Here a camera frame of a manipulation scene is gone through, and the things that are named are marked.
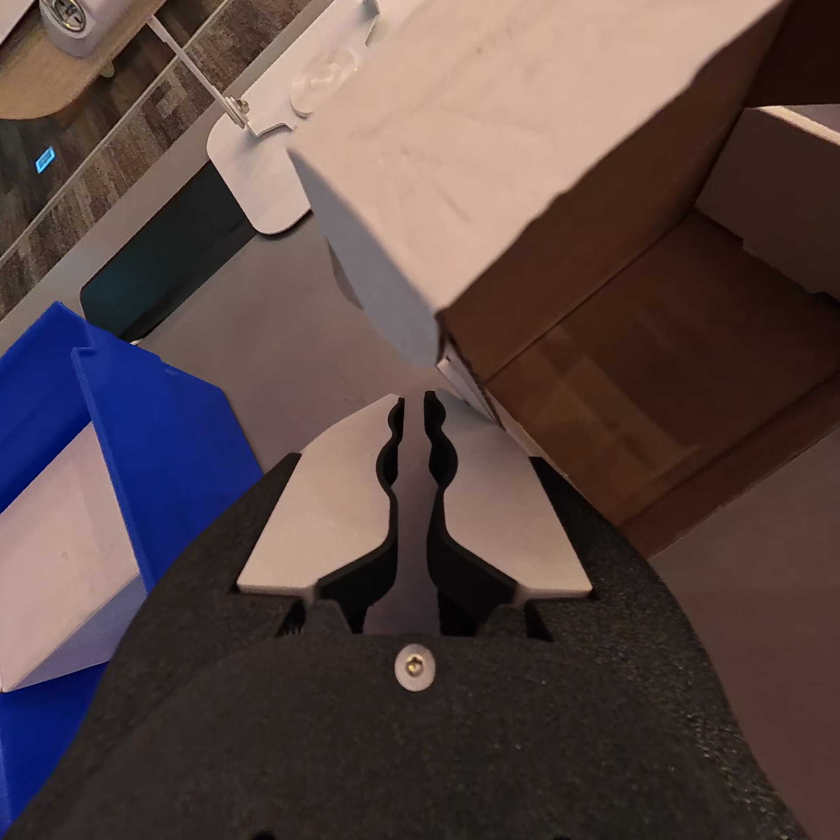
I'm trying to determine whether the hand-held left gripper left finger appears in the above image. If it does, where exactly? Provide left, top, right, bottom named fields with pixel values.
left=236, top=394, right=406, bottom=635

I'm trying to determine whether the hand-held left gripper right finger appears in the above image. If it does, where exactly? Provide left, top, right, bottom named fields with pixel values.
left=423, top=390, right=595, bottom=636

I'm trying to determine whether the white cardboard box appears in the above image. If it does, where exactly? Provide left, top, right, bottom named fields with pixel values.
left=287, top=0, right=840, bottom=560

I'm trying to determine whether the white card box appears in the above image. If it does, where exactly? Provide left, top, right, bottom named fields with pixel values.
left=0, top=420, right=149, bottom=694

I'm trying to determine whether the blue plastic bin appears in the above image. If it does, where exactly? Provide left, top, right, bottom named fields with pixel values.
left=0, top=301, right=265, bottom=836

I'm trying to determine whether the white stand base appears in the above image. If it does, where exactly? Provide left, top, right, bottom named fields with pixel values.
left=206, top=0, right=389, bottom=236

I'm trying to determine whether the clear plastic disc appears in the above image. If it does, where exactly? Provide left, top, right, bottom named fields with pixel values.
left=289, top=49, right=360, bottom=120

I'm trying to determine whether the metal rod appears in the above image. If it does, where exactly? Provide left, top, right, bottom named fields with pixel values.
left=147, top=16, right=291, bottom=137

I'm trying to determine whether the round wooden table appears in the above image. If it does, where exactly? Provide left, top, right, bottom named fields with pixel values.
left=0, top=0, right=170, bottom=121

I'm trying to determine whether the white round device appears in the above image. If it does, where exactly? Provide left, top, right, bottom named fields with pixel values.
left=38, top=0, right=124, bottom=60

